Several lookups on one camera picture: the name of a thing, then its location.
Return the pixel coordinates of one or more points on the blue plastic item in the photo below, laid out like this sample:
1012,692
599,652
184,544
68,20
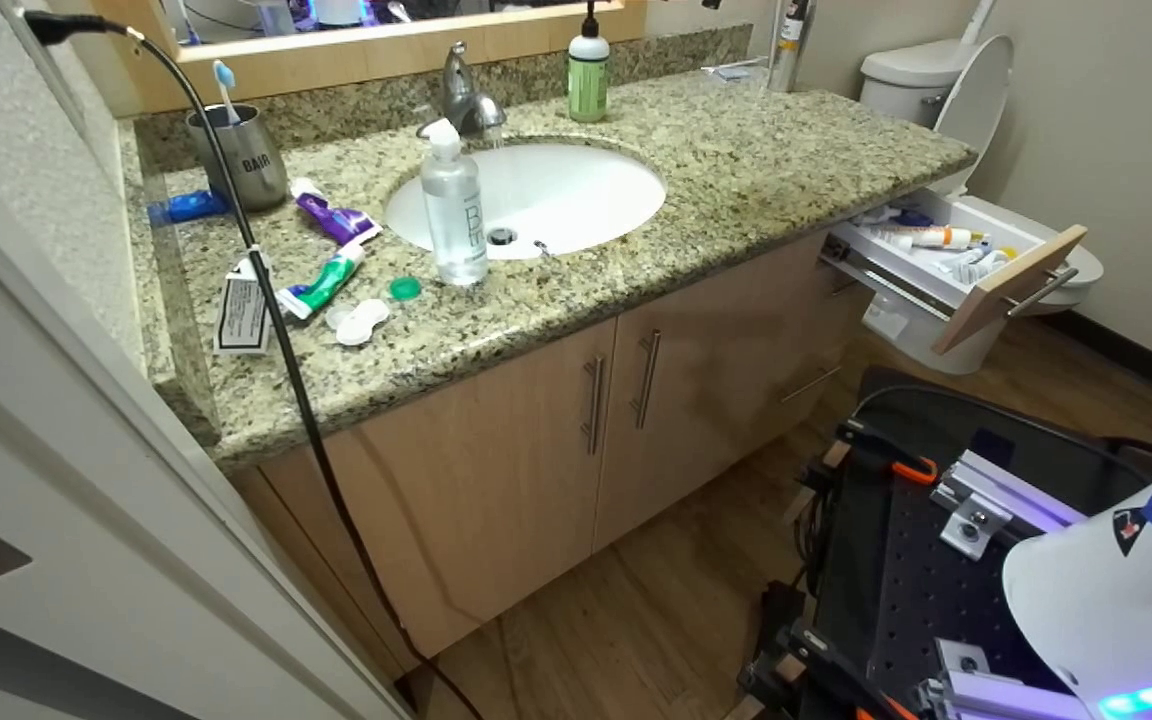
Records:
184,204

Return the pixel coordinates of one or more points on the green white toothpaste tube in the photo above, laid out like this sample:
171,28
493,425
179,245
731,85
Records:
323,285

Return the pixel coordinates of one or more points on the grey metal toothbrush cup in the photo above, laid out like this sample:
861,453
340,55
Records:
249,167

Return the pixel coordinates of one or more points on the small green cap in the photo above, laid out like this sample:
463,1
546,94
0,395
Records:
405,291

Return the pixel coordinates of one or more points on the blue white toothbrush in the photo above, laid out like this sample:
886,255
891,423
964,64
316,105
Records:
226,81

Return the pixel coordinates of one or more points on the chrome faucet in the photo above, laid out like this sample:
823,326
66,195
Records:
466,105

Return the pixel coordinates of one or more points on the white paper packet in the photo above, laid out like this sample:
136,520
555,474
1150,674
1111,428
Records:
738,75

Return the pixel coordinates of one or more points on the black robot table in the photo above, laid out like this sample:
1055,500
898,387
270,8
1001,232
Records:
898,587

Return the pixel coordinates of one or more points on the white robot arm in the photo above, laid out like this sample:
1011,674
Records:
1111,615

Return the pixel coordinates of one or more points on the white contact lens case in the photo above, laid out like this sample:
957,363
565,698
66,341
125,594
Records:
362,320

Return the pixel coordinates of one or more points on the silver bottle with orange cap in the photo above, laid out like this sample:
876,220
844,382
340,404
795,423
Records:
790,55

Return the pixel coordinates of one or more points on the orange black clamp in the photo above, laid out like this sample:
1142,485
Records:
891,460
823,674

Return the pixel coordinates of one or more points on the clear soap pump bottle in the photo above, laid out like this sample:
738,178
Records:
459,220

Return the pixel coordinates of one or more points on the wooden framed mirror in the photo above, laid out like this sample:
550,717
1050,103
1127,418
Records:
377,51

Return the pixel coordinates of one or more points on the metal sink drain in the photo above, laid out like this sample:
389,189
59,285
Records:
500,236

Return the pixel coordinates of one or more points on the aluminium robot base mount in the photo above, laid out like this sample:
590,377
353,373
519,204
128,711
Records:
1001,500

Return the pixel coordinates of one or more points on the wooden vanity cabinet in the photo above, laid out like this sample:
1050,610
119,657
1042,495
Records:
497,482

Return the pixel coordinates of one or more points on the open wooden drawer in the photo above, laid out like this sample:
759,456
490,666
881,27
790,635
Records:
1020,282

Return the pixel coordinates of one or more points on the green bottle with black nozzle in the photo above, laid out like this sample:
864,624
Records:
590,85

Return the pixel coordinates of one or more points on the white sink basin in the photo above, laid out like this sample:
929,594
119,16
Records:
577,201

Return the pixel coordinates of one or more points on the white toilet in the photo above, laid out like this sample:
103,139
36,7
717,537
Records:
911,81

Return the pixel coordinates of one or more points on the white door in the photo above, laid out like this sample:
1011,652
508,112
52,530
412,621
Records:
68,560

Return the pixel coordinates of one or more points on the purple toothpaste tube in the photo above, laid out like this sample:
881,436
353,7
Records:
339,219

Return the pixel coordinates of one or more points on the orange white tube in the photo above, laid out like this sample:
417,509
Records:
940,236

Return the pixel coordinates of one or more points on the dark blue drawer item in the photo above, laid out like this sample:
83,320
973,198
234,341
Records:
915,214

